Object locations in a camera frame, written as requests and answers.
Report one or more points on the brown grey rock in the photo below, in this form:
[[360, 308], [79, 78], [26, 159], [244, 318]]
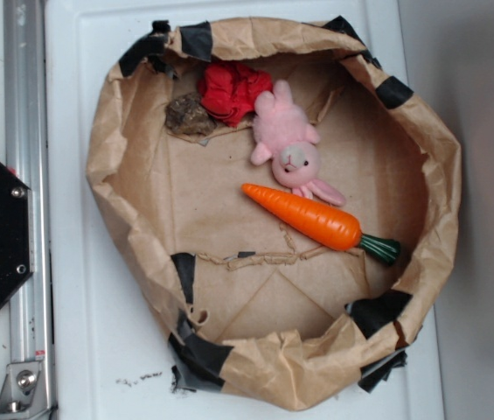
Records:
[[186, 115]]

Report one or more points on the orange plastic toy carrot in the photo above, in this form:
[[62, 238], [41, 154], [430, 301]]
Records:
[[327, 225]]

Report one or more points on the pink plush bunny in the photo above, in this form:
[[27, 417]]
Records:
[[284, 136]]

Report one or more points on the brown paper bag bin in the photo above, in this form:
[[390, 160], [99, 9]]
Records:
[[249, 306]]

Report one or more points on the red crumpled cloth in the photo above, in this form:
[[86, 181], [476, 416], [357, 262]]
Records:
[[229, 89]]

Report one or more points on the aluminium extrusion rail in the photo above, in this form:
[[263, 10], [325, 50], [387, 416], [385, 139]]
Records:
[[31, 317]]

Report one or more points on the metal corner bracket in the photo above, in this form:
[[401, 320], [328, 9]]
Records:
[[25, 393]]

